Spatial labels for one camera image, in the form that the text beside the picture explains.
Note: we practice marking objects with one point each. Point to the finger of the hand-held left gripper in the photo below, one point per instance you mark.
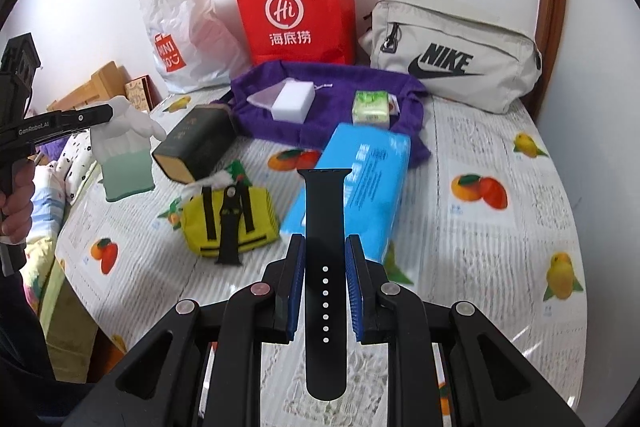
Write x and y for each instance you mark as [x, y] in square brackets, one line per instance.
[85, 116]

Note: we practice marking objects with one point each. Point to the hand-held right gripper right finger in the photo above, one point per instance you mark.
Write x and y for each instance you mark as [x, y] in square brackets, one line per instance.
[354, 287]

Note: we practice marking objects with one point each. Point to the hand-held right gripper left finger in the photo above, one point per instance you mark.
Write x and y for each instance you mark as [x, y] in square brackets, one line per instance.
[296, 287]

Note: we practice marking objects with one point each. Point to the white glove with green cuff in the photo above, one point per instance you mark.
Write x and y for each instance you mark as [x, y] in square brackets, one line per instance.
[122, 142]

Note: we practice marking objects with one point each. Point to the green tissue packet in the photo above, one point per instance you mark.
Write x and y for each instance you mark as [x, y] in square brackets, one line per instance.
[371, 109]

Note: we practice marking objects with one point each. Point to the white sponge block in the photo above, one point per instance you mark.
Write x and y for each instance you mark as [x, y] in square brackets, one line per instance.
[292, 102]

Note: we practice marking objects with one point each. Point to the purple cloth bag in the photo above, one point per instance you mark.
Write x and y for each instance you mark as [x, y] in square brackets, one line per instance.
[330, 82]

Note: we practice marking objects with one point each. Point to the person's left hand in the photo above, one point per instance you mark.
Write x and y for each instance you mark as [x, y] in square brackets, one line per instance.
[17, 207]

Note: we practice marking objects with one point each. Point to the wooden headboard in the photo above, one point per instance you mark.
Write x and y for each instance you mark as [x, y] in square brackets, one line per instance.
[100, 84]

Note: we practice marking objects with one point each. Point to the white pillow with black print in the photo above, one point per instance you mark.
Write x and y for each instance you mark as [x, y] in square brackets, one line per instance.
[75, 159]

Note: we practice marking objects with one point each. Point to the purple plush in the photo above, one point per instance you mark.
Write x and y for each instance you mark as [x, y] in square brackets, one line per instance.
[51, 152]

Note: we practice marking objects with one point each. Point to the brown patterned box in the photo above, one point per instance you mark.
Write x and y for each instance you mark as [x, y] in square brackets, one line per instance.
[142, 93]

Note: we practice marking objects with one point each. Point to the blue tissue pack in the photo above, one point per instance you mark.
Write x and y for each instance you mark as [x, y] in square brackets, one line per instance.
[372, 177]

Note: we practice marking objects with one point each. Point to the black rectangular box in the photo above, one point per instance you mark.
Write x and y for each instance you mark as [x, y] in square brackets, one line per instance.
[195, 142]

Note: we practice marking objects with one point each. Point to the white plastic shopping bag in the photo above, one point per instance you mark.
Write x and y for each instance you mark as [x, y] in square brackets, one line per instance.
[190, 32]

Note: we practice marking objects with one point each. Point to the white crumpled tissue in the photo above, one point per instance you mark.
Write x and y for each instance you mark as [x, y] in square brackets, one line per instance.
[205, 184]

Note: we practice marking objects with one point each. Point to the grey waist bag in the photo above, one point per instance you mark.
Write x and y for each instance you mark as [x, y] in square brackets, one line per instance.
[450, 52]

